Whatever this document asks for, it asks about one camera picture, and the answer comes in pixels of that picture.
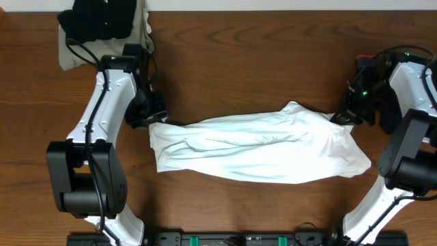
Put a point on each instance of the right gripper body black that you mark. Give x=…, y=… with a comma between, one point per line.
x=361, y=106

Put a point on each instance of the white t-shirt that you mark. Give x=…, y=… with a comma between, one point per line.
x=291, y=146

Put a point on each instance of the folded black garment on stack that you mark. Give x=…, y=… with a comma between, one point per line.
x=91, y=20

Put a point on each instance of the black garment with red trim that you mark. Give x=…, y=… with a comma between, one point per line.
x=385, y=99

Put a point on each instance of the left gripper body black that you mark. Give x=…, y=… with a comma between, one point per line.
x=150, y=116

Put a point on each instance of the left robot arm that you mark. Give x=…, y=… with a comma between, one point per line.
x=87, y=178

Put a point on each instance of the folded khaki garment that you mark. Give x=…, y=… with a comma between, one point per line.
x=140, y=34

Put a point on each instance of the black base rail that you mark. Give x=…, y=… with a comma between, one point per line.
x=304, y=237

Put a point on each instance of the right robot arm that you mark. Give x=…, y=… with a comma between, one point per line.
x=401, y=87

